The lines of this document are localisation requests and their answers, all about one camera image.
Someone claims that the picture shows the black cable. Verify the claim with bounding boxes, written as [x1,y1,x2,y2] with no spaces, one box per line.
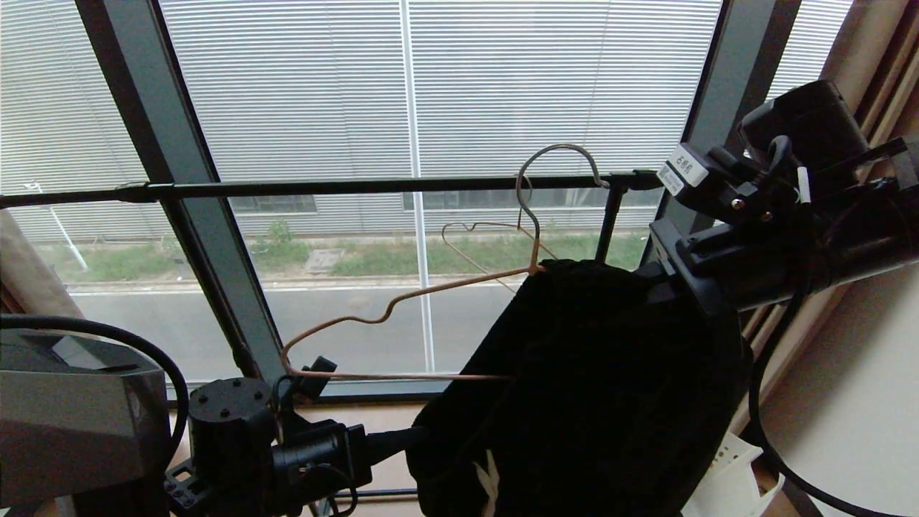
[747,284,919,517]
[0,314,190,471]

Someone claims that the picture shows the pink clothes hanger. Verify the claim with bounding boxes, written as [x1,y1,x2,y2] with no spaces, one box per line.
[279,144,610,382]
[441,174,561,295]

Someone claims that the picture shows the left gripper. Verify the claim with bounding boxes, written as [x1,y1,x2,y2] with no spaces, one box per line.
[276,425,431,496]

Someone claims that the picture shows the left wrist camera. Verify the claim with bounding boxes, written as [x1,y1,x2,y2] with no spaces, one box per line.
[289,355,338,400]

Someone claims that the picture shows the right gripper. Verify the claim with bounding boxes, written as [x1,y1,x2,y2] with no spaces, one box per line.
[650,215,826,318]

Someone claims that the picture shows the black garment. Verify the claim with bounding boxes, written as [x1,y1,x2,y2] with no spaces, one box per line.
[406,259,752,517]

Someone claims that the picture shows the white laundry basket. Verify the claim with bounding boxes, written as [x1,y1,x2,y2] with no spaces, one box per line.
[681,431,788,517]

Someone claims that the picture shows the black clothes rack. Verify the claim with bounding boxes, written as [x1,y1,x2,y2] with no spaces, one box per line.
[0,170,665,517]

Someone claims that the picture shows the window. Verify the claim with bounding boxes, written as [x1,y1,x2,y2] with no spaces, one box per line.
[0,0,855,403]

